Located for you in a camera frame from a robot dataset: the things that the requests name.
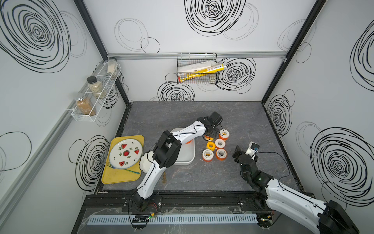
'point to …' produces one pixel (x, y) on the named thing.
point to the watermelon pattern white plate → (124, 153)
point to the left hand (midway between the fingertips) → (211, 131)
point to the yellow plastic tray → (112, 175)
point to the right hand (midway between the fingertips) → (242, 149)
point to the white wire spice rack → (106, 80)
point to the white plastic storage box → (187, 154)
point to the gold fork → (164, 179)
